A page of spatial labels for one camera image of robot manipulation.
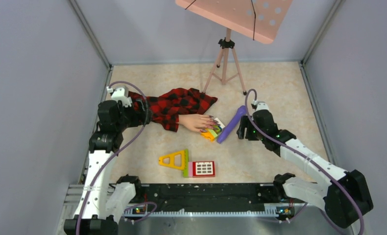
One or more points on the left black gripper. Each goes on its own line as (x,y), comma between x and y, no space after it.
(139,118)

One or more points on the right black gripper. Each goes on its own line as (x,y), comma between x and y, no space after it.
(244,123)

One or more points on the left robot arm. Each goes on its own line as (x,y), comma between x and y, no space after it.
(96,213)

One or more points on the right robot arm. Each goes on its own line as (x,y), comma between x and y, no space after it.
(340,194)

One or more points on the mannequin hand with painted nails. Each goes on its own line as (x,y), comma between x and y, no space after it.
(197,122)

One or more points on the purple toy microphone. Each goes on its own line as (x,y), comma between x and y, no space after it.
(241,111)

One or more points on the red black plaid shirt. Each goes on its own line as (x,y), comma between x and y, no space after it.
(167,107)

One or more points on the yellow triangle toy piece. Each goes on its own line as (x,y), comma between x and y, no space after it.
(176,160)

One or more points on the red window toy block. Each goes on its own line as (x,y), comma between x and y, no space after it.
(204,169)

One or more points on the green toy plate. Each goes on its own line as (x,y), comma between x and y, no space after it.
(186,164)

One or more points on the pink music stand tripod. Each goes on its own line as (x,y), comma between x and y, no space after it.
(220,66)

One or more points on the pink perforated stand tray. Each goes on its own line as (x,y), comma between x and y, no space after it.
(259,20)

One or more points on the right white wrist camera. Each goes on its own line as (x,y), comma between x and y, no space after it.
(259,105)

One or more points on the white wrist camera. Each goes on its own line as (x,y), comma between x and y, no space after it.
(259,105)
(121,94)

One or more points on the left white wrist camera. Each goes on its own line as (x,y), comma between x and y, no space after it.
(121,94)

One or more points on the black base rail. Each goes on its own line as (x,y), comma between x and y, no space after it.
(219,197)

